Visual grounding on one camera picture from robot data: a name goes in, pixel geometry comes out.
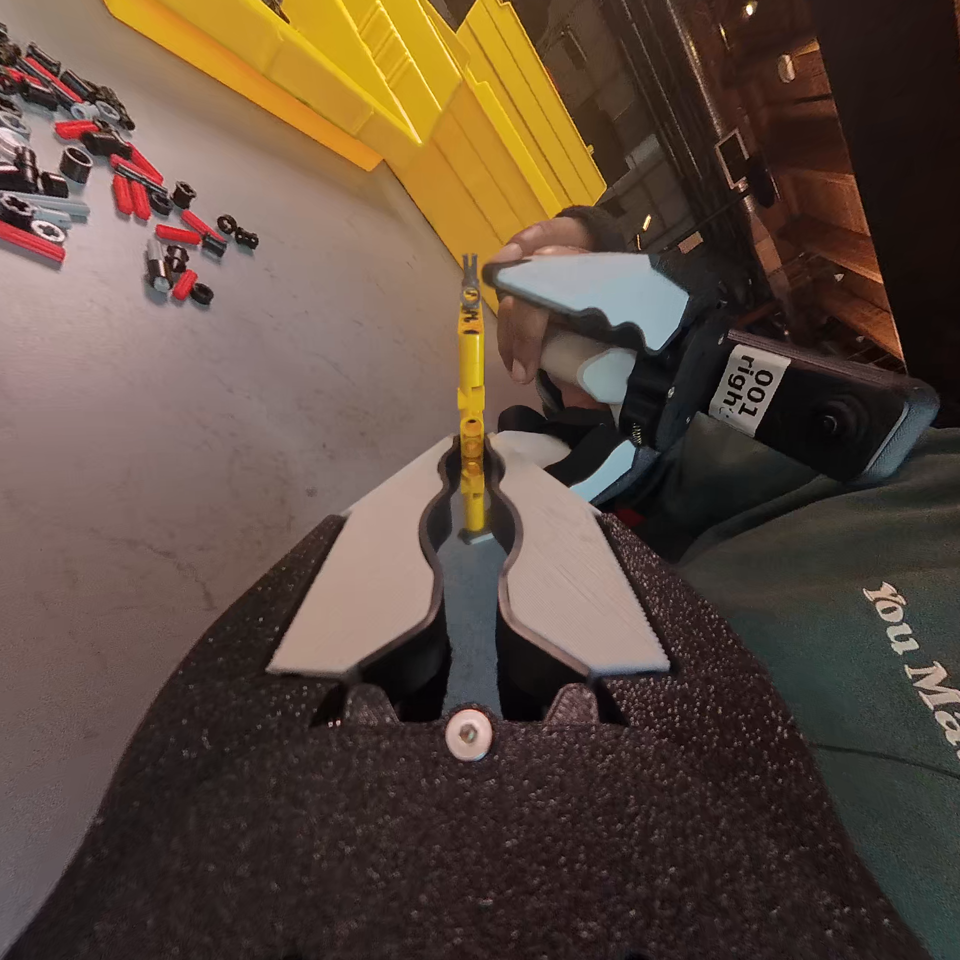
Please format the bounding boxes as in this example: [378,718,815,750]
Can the nested yellow bins stack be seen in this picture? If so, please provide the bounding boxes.
[382,0,610,310]

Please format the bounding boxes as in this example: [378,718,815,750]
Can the person's green hoodie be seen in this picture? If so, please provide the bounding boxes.
[645,423,960,960]

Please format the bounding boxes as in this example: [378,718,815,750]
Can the pile of small lego parts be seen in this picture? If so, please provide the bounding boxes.
[0,22,261,309]

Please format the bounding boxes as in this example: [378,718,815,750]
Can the yellow plastic bin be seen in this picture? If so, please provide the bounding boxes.
[103,0,425,175]

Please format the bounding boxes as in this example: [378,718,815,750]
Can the person's right hand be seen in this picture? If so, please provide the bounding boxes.
[495,219,601,410]

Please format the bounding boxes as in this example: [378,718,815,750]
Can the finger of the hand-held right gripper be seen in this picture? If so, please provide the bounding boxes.
[482,251,693,355]
[495,429,642,505]

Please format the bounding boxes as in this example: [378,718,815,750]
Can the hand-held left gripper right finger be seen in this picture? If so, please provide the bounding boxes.
[486,437,672,723]

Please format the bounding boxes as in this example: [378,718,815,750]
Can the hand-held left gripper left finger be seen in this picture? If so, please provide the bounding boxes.
[266,437,460,723]

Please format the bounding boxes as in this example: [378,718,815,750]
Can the person's right forearm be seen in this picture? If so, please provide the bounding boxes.
[555,204,631,255]

